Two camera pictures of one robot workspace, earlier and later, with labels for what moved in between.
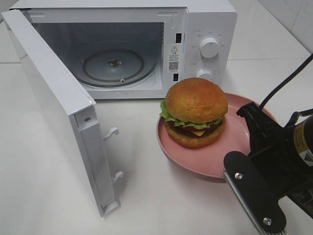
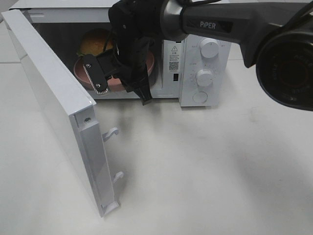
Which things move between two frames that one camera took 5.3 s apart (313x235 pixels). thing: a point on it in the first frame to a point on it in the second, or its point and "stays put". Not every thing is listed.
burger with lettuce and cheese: (194, 110) to (93, 41)
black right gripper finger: (261, 206) to (95, 73)
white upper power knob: (209, 47) stays put
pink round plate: (208, 162) to (114, 82)
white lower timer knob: (204, 73) stays put
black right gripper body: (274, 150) to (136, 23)
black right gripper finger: (254, 116) to (142, 87)
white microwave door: (70, 105) stays put
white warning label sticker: (174, 58) stays put
